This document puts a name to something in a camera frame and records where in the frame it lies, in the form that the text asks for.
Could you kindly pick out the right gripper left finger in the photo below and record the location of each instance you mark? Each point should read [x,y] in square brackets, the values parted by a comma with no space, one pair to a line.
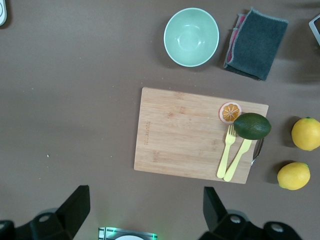
[70,220]

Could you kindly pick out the dark green avocado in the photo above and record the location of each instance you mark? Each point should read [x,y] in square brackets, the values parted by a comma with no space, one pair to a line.
[252,126]

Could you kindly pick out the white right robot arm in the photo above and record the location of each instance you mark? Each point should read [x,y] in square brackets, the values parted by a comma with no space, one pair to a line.
[130,238]

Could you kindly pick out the yellow plastic fork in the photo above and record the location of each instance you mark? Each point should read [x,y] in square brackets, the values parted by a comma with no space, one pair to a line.
[226,155]

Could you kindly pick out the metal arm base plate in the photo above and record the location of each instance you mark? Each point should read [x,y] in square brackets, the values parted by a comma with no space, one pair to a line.
[105,232]

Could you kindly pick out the pale green bowl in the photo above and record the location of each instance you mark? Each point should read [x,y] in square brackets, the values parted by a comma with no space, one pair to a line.
[191,37]

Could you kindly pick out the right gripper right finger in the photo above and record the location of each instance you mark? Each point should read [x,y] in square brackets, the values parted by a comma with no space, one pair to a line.
[225,225]

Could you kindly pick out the cream bear print tray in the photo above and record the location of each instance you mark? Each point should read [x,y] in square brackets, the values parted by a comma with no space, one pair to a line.
[2,12]

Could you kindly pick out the pink folded cloth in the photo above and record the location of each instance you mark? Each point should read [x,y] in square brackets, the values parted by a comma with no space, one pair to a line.
[231,47]

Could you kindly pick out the yellow plastic knife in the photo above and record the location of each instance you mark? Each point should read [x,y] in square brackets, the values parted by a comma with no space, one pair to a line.
[237,160]

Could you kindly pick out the brown table cover sheet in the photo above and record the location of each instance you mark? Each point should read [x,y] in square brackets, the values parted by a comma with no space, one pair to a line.
[75,100]

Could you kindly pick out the dark grey folded cloth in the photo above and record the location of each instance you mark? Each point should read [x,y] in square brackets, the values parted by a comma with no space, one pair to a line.
[257,45]

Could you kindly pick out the bamboo cutting board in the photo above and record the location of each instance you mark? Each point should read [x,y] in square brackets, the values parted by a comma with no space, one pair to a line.
[180,140]

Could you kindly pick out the orange slice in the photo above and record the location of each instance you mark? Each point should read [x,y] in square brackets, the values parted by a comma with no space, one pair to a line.
[228,112]

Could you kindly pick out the yellow lemon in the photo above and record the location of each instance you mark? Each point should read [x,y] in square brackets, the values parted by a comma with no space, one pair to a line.
[306,133]
[293,176]

